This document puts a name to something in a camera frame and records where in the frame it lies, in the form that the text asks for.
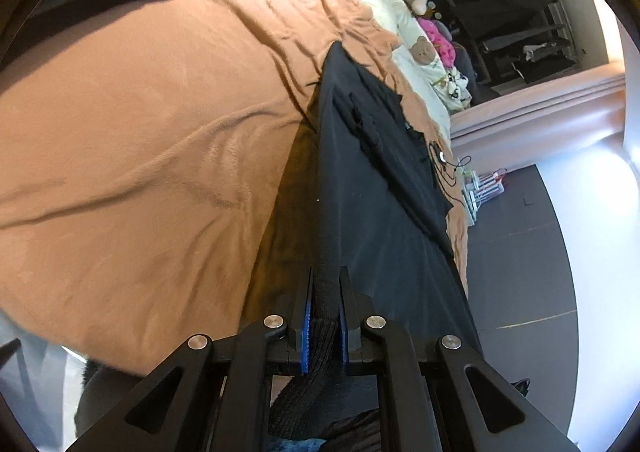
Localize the black long sleeve shirt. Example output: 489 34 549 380
267 40 484 452

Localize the white bedside drawer cabinet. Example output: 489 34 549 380
461 170 480 227

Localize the black white patterned cushion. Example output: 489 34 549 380
437 68 472 115

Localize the orange fleece blanket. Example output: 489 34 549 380
1 0 450 375

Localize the bear print pillow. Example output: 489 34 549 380
384 0 449 101

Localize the pink curtain right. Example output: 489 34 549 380
450 62 626 174

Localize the pink plush blanket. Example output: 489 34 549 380
418 18 456 68

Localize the black coiled cable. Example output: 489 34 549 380
426 140 474 205

